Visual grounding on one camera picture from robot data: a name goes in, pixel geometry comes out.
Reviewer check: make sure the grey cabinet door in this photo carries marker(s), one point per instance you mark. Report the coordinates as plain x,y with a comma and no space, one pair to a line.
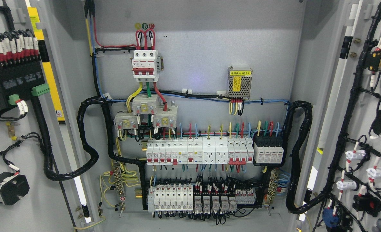
338,72
48,207

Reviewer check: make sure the white current transformers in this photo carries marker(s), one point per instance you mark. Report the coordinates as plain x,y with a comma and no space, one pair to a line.
144,107

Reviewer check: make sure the white breaker and socket row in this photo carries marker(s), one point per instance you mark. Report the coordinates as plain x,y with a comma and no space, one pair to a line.
214,150

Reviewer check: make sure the perforated metal power supply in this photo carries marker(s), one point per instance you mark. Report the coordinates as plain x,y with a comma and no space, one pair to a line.
239,81

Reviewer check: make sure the red main circuit breaker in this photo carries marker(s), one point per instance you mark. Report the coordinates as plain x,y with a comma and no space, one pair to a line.
144,65

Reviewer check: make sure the white lower breaker row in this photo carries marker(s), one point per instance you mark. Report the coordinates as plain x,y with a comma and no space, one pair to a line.
170,197

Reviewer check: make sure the black surge protector block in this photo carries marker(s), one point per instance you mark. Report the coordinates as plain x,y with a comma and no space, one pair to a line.
268,151

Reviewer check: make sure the black corrugated conduit right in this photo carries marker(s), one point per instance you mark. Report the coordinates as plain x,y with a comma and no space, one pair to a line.
296,165

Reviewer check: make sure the black digital power meter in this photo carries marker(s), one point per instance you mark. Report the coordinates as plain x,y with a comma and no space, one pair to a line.
19,79

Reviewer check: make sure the rotary selector switch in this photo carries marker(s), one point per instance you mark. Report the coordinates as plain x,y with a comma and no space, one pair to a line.
12,187

